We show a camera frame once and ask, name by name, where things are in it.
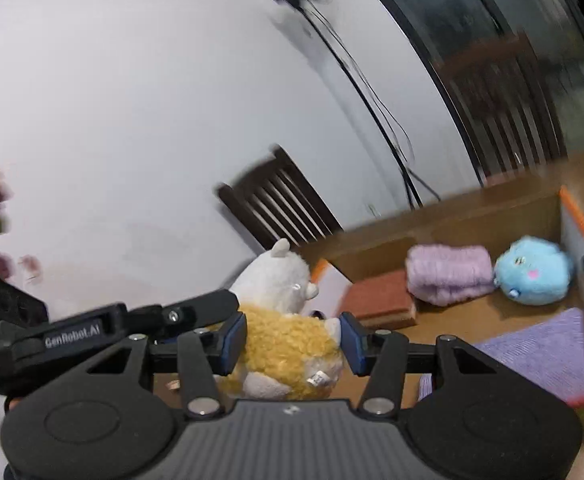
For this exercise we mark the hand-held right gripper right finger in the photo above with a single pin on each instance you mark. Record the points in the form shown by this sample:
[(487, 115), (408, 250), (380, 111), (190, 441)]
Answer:
[(352, 345)]

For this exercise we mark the purple knitted cloth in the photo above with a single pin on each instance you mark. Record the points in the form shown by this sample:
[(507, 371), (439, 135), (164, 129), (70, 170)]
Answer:
[(537, 350)]

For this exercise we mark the yellow and white alpaca plush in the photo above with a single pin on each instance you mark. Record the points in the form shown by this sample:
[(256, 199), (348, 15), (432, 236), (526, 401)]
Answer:
[(287, 345)]

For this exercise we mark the pink knitted cloth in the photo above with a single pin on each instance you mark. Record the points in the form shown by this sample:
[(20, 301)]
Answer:
[(447, 272)]

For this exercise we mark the dark wooden chair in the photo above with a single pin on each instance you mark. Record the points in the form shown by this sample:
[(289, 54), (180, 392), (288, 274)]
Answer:
[(482, 55), (249, 176)]

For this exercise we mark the blue round plush toy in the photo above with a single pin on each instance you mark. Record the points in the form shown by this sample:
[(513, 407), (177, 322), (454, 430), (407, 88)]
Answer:
[(532, 270)]

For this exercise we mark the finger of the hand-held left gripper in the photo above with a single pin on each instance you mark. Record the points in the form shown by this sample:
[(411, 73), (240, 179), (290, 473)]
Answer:
[(181, 312)]

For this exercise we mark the black sliding glass door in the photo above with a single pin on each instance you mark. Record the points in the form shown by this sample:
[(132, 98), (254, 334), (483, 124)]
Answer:
[(472, 0)]

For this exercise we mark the red cardboard box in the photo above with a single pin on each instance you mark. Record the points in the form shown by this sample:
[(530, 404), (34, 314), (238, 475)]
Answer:
[(472, 225)]

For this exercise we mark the red and pink sponge block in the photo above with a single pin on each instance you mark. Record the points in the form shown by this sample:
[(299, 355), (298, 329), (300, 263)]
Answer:
[(377, 295)]

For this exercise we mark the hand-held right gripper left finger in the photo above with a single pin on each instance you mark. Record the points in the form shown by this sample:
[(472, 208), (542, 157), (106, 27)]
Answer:
[(231, 345)]

